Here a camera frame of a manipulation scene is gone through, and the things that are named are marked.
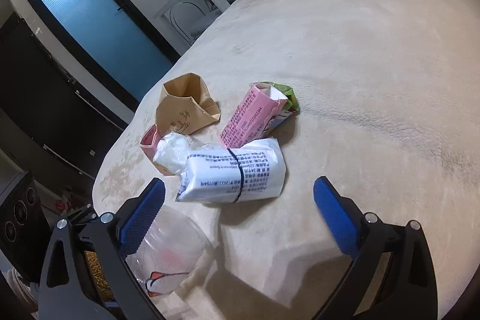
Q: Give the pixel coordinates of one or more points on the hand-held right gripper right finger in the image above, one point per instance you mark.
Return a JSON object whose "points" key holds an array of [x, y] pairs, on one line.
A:
{"points": [[333, 218]]}

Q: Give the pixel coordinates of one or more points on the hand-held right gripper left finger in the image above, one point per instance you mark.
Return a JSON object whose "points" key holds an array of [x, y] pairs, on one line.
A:
{"points": [[140, 218]]}

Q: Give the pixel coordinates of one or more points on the white tissue-filled plastic bag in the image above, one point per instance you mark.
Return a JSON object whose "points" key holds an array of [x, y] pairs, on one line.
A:
{"points": [[170, 151]]}

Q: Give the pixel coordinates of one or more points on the clear plastic bag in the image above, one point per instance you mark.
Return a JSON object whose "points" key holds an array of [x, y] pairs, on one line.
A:
{"points": [[176, 241]]}

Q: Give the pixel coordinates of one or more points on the small pink carton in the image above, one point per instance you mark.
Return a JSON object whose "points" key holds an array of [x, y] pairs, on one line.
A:
{"points": [[149, 142]]}

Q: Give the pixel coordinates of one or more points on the white tissue packet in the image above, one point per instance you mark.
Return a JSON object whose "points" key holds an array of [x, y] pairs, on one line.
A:
{"points": [[258, 170]]}

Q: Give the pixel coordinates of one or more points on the brown paper bag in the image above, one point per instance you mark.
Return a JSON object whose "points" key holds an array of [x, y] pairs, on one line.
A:
{"points": [[180, 117]]}

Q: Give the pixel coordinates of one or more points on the black speaker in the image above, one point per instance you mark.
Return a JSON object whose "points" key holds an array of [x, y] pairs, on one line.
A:
{"points": [[18, 226]]}

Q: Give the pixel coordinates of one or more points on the green snack packet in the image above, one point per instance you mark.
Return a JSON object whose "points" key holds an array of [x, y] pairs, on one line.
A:
{"points": [[292, 98]]}

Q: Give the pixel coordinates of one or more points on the large pink carton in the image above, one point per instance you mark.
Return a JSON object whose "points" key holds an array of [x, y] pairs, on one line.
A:
{"points": [[243, 121]]}

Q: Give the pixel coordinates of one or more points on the black cabinet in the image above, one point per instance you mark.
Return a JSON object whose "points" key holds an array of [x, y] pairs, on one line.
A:
{"points": [[45, 98]]}

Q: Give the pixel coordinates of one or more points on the blue glass door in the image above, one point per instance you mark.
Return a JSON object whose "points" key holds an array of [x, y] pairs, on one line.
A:
{"points": [[101, 24]]}

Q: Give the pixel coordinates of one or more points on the white round-back chair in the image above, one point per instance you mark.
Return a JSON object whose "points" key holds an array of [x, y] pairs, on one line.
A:
{"points": [[198, 28]]}

